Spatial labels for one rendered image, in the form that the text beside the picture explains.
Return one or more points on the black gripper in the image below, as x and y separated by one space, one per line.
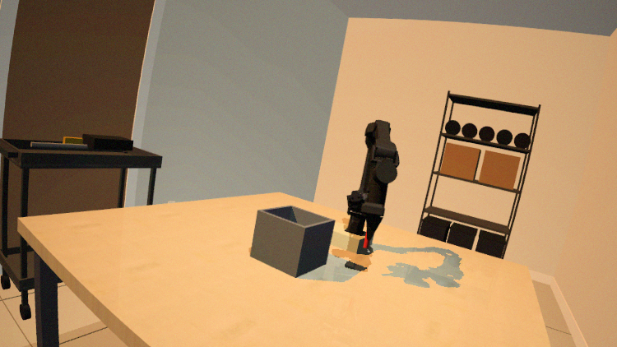
374 209

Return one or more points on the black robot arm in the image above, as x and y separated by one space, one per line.
380 168

